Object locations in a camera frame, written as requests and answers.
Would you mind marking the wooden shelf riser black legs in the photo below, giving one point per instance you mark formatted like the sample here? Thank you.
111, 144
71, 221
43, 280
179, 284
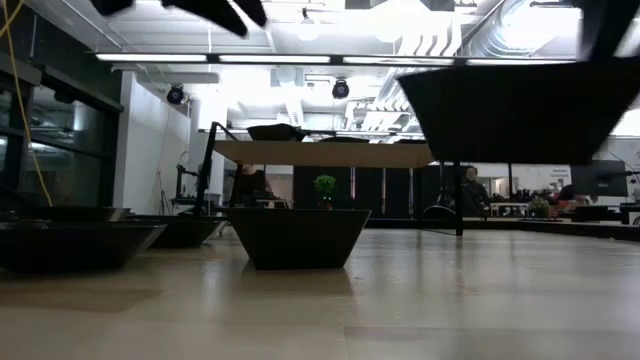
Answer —
325, 154

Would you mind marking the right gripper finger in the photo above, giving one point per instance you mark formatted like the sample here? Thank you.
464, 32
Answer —
607, 30

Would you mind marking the person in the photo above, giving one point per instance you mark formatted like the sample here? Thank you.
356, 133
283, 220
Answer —
252, 187
472, 192
565, 195

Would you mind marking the bushy green desk plant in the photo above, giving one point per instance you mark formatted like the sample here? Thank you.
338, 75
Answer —
539, 206

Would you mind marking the small square black plate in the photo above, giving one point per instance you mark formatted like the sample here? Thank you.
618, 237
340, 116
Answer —
411, 141

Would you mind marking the black computer monitor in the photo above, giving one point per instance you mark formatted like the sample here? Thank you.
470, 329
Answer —
599, 178

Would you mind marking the black ceiling spotlight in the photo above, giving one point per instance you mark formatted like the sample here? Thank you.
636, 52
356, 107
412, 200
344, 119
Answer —
175, 95
340, 89

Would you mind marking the linear ceiling light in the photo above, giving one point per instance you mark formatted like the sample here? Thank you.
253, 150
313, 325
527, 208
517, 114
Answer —
275, 58

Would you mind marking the black cabinet row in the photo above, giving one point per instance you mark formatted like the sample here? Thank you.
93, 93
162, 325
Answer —
370, 190

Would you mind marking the round green potted plant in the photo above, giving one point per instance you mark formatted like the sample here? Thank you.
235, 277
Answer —
325, 186

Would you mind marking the wavy square black plate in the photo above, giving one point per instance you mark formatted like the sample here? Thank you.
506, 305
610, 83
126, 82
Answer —
275, 128
297, 240
525, 115
277, 137

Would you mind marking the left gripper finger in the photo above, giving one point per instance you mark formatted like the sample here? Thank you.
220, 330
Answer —
252, 10
215, 15

